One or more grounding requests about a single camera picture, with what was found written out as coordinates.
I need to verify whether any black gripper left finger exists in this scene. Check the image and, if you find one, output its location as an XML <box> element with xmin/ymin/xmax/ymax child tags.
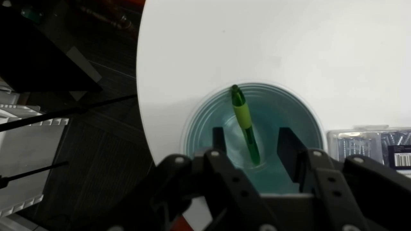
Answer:
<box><xmin>204</xmin><ymin>127</ymin><xmax>282</xmax><ymax>231</ymax></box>

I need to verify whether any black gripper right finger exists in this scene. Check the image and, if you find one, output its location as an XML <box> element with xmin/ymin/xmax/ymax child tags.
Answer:
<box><xmin>277</xmin><ymin>127</ymin><xmax>368</xmax><ymax>231</ymax></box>

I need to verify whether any green pen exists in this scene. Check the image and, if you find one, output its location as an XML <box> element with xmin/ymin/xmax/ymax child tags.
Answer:
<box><xmin>230</xmin><ymin>85</ymin><xmax>260</xmax><ymax>166</ymax></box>

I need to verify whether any blue plastic cup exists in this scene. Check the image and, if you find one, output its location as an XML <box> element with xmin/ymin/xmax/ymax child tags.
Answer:
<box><xmin>182</xmin><ymin>82</ymin><xmax>323</xmax><ymax>194</ymax></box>

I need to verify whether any packaged hard drive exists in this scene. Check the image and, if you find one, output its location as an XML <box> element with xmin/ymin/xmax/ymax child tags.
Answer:
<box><xmin>327</xmin><ymin>126</ymin><xmax>411</xmax><ymax>171</ymax></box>

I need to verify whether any white round table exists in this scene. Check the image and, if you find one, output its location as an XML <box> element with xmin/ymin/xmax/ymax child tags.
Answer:
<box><xmin>136</xmin><ymin>0</ymin><xmax>411</xmax><ymax>162</ymax></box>

